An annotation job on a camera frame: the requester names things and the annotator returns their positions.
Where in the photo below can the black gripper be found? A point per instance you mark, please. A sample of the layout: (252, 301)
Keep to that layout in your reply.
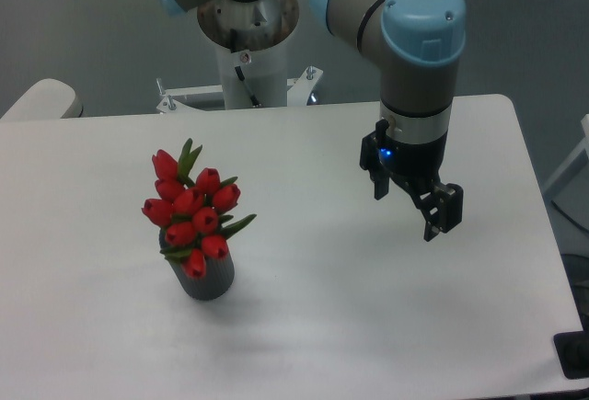
(415, 169)

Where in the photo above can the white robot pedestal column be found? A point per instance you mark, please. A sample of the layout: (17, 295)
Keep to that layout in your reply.
(250, 40)

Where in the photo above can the white chair armrest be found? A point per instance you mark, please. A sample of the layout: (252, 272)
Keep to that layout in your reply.
(48, 99)

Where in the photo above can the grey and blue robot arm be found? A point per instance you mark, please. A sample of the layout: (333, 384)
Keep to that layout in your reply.
(415, 44)

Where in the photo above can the red tulip bouquet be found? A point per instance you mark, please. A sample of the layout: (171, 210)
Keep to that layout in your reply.
(193, 214)

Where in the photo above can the dark grey ribbed vase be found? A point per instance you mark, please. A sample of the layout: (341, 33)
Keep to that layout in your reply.
(207, 280)

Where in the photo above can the black box at table edge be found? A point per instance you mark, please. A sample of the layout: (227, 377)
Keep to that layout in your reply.
(572, 351)

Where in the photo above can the white pedestal base frame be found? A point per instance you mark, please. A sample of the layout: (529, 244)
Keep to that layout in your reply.
(300, 91)

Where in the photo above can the white furniture leg at right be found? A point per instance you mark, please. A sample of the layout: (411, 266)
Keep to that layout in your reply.
(571, 166)

